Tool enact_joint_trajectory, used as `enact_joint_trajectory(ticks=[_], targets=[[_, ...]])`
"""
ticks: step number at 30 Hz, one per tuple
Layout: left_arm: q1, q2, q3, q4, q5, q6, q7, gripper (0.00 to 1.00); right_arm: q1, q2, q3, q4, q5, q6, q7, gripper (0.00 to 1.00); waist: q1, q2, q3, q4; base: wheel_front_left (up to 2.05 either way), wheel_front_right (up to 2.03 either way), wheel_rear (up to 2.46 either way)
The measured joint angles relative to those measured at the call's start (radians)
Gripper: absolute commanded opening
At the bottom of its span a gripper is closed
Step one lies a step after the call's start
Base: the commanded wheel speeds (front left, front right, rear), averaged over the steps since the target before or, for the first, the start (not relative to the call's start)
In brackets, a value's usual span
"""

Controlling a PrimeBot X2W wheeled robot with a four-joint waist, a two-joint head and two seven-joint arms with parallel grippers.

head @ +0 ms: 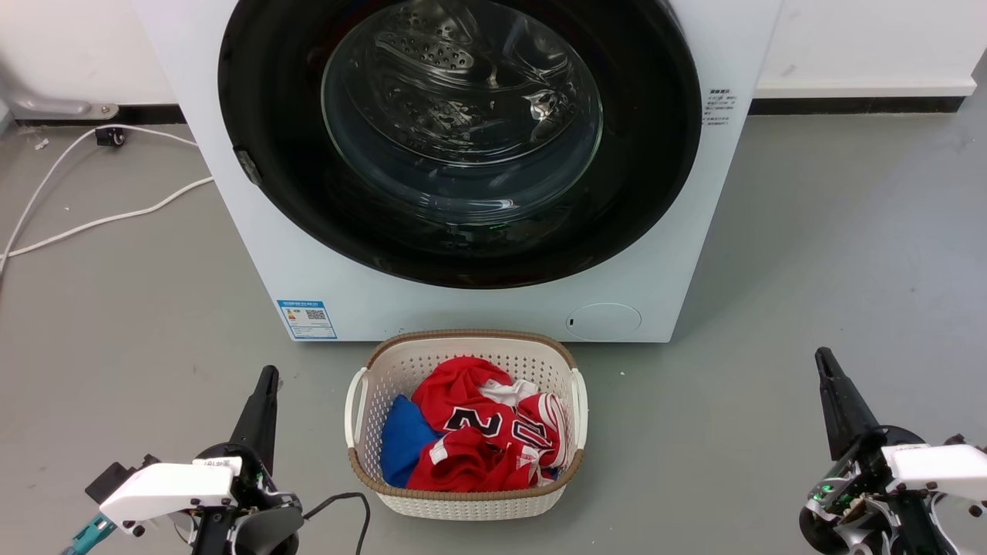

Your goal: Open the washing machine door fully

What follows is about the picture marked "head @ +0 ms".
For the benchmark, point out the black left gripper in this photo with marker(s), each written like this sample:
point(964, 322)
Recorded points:
point(258, 486)

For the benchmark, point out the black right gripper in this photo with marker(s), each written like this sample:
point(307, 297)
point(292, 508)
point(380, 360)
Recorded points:
point(856, 478)

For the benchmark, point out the round black washer door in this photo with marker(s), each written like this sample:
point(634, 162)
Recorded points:
point(270, 116)

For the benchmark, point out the white front-load washing machine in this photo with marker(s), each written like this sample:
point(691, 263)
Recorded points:
point(231, 254)

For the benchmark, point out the metal door hinge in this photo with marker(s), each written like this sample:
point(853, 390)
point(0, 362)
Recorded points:
point(248, 167)

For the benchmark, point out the white left wrist cover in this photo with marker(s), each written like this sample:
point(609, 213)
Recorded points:
point(166, 489)

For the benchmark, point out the black right wrist knob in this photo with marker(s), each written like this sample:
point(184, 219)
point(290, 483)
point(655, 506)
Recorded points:
point(956, 440)

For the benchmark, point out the blue energy label sticker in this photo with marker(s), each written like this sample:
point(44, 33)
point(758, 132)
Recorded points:
point(307, 319)

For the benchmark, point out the blue cloth garment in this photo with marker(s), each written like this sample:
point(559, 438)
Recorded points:
point(402, 443)

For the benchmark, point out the black left wrist module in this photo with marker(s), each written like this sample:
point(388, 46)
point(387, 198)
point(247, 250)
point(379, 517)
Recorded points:
point(116, 474)

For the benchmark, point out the red basketball jersey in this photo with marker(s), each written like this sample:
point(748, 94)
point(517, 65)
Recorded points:
point(463, 462)

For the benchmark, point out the white woven laundry basket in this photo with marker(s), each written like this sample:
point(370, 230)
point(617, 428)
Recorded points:
point(463, 505)

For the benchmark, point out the white cloth garment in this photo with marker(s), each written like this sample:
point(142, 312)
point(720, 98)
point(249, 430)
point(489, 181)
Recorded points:
point(509, 391)

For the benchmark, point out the round white filter cover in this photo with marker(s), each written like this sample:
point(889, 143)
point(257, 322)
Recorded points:
point(604, 321)

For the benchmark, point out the small printed text sticker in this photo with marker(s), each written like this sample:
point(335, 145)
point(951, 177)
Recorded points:
point(719, 109)

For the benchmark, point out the grey metal floor bracket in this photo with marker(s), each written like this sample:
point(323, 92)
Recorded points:
point(62, 105)

